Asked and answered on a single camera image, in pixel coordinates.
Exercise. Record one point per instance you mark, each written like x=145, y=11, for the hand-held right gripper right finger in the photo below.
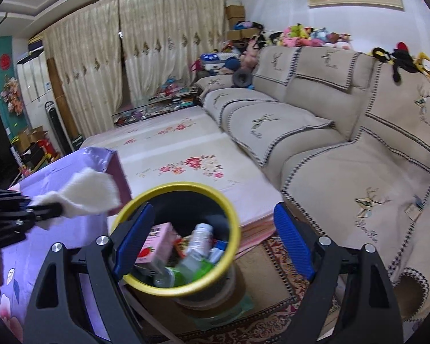
x=294, y=240

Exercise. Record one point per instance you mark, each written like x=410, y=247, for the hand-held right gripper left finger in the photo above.
x=134, y=243

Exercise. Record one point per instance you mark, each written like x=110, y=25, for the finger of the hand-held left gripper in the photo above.
x=46, y=210

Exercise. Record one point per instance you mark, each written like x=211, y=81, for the pink carton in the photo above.
x=157, y=243

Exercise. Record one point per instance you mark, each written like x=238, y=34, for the white cloth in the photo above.
x=89, y=193

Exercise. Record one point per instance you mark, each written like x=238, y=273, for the red orange packet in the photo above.
x=182, y=248

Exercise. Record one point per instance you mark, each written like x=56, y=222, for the yellow black waste bin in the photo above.
x=186, y=204

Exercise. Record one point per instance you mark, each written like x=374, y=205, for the clear bottle green cap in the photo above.
x=200, y=238

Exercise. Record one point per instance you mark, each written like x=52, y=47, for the blue white tube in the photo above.
x=218, y=251

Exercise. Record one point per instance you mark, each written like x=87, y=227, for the purple floral tablecloth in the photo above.
x=19, y=261

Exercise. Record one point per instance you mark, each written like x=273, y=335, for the patterned rug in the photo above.
x=268, y=294

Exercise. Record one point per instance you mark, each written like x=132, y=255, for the red container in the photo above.
x=46, y=147

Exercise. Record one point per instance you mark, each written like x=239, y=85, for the open cardboard boxes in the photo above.
x=30, y=137

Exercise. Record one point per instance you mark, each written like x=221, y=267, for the black tower fan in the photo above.
x=57, y=129

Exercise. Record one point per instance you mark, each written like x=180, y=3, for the beige sofa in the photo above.
x=308, y=129

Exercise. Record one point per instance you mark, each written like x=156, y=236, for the artificial flower decoration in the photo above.
x=12, y=95

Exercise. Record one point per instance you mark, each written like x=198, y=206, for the glass case with clutter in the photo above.
x=154, y=111

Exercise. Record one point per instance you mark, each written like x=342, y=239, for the cream patterned curtain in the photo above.
x=172, y=32
x=86, y=71

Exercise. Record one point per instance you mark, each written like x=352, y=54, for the dark flat box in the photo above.
x=36, y=44

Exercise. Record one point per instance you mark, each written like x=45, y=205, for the dark neck pillow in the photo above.
x=242, y=78

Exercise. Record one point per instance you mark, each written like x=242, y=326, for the blue white star bag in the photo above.
x=215, y=61

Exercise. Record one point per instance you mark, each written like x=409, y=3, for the pile of plush toys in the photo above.
x=308, y=37

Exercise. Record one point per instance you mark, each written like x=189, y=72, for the black yellow plush toy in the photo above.
x=397, y=59

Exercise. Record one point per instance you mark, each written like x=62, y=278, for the yellow round toy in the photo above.
x=426, y=66

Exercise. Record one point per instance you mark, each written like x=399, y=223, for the stack of cardboard boxes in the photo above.
x=234, y=14

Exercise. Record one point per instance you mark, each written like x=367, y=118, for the red round wall ornament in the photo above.
x=5, y=61

